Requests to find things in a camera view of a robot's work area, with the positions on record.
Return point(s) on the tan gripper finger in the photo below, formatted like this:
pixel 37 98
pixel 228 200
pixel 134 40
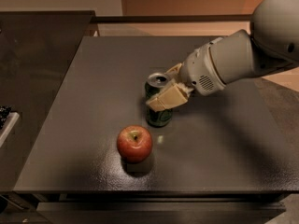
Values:
pixel 174 71
pixel 172 95

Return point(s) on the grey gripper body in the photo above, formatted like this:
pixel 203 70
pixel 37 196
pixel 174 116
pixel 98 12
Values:
pixel 198 68

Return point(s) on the green soda can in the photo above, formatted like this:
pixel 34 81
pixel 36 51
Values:
pixel 154 83

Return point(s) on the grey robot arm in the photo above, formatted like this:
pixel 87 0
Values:
pixel 271 45

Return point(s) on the red apple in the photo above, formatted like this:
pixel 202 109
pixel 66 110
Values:
pixel 134 143

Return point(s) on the dark drawer front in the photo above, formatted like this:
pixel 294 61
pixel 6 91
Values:
pixel 160 213

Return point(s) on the dark side counter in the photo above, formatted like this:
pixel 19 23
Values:
pixel 36 50

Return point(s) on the white tray with black items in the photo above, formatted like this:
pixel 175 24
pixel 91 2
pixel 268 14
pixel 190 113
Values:
pixel 8 120

